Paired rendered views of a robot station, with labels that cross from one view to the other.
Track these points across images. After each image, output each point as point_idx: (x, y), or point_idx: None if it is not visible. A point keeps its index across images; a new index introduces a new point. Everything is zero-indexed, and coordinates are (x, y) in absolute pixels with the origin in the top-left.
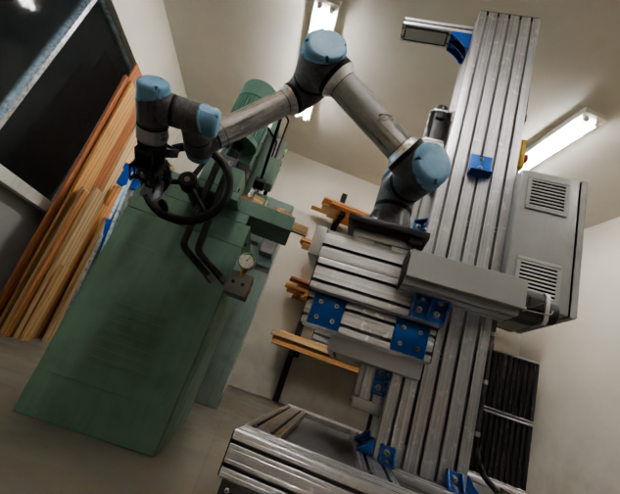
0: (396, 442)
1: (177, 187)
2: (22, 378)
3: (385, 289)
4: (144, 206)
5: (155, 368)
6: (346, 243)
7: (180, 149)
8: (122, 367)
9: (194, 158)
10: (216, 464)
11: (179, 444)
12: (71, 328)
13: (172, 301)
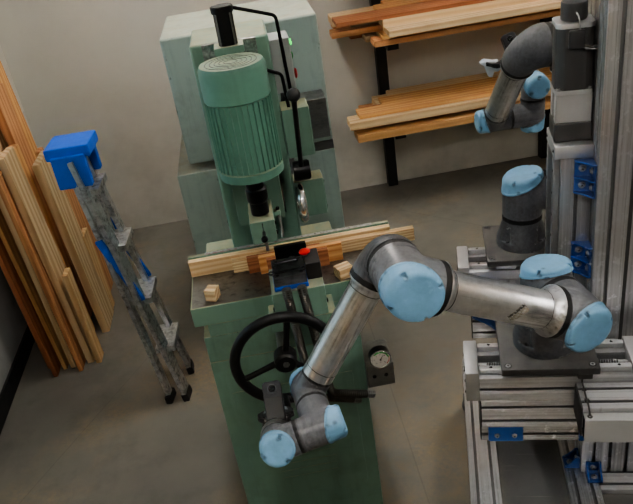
0: (600, 457)
1: (247, 317)
2: (199, 461)
3: (562, 411)
4: (228, 354)
5: (344, 460)
6: (505, 383)
7: (252, 335)
8: (317, 472)
9: None
10: (428, 464)
11: (383, 457)
12: (253, 471)
13: None
